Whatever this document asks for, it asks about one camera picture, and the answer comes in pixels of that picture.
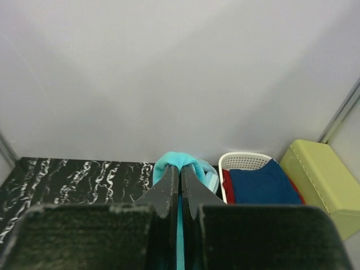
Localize red folded t-shirt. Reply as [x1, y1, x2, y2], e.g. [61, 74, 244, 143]
[222, 169, 305, 204]

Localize turquoise t-shirt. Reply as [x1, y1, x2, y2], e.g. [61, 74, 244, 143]
[152, 152, 208, 270]

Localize navy blue folded t-shirt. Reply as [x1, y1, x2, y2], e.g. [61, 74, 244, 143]
[229, 159, 303, 204]

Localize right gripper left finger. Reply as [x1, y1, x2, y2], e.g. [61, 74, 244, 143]
[1, 166, 179, 269]

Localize white plastic laundry basket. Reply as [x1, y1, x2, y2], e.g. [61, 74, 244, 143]
[218, 152, 272, 204]

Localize yellow-green storage box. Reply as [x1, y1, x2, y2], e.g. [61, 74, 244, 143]
[280, 139, 359, 240]

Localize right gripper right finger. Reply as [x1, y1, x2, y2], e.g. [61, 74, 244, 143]
[181, 166, 353, 269]

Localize light blue headphones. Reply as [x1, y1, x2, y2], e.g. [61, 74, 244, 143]
[197, 159, 219, 194]

